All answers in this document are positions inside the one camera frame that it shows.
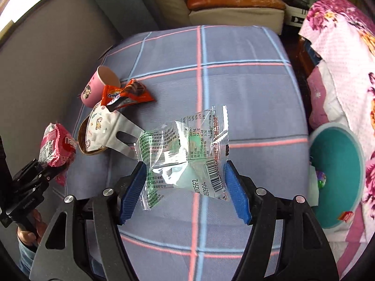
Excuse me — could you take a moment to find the person's left hand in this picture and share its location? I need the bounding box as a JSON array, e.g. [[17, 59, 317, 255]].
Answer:
[[17, 209, 47, 247]]

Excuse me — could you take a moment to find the orange snack wrapper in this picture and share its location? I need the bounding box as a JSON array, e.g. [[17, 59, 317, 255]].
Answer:
[[100, 79, 155, 112]]

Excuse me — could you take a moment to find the pink snack packet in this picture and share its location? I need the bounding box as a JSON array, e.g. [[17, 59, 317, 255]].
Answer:
[[38, 123, 77, 186]]

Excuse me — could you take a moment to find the teal trash bin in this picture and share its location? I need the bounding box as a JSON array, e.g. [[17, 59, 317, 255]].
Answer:
[[309, 122, 365, 233]]

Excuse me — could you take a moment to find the clear green plastic wrapper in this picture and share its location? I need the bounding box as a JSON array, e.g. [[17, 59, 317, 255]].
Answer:
[[135, 105, 229, 210]]

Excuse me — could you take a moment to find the white cartoon face mask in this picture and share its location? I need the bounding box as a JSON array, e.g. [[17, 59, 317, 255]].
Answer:
[[86, 102, 144, 159]]

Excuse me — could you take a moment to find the purple plaid cloth cover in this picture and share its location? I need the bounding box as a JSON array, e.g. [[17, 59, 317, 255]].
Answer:
[[51, 24, 310, 281]]

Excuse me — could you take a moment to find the pink cartoon paper cup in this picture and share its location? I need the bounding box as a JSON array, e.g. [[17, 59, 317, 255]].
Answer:
[[81, 65, 121, 108]]

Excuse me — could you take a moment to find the pink floral bed quilt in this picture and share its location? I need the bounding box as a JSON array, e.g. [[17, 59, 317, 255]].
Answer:
[[299, 0, 374, 276]]

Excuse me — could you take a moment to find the white nightstand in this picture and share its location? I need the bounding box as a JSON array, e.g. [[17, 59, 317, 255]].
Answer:
[[283, 0, 316, 27]]

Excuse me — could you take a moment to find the grey curtain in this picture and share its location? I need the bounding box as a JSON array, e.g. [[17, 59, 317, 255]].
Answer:
[[95, 0, 159, 38]]

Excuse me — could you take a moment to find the brown woven coaster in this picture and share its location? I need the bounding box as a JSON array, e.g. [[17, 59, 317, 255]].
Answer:
[[78, 117, 107, 155]]

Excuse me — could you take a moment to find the beige sofa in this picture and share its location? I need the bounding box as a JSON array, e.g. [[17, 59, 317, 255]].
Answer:
[[154, 0, 285, 35]]

